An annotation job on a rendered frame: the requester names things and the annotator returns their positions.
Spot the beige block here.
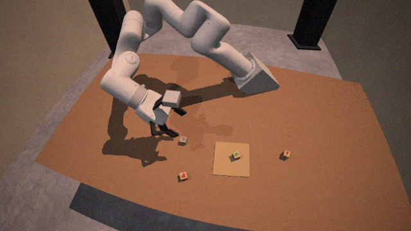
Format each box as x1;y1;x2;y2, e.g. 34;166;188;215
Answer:
232;151;241;160
179;172;188;181
282;150;290;160
180;136;187;145

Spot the orange flat mat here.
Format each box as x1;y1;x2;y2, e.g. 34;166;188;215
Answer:
213;142;250;177

